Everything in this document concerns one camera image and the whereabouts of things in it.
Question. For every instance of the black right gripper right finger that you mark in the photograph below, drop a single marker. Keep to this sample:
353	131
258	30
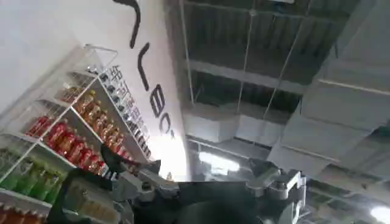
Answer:
281	184

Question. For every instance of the white box ventilation duct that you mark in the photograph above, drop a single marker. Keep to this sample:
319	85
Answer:
231	124

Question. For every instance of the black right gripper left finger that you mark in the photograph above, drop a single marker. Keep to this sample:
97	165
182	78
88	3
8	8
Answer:
143	185

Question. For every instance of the large grey ventilation duct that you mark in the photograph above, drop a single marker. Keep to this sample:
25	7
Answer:
338	115

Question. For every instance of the white shelf with bottled goods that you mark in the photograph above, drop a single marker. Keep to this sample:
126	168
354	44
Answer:
73	143

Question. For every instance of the bright ceiling light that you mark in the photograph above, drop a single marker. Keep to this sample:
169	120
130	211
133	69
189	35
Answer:
217	162
381	213

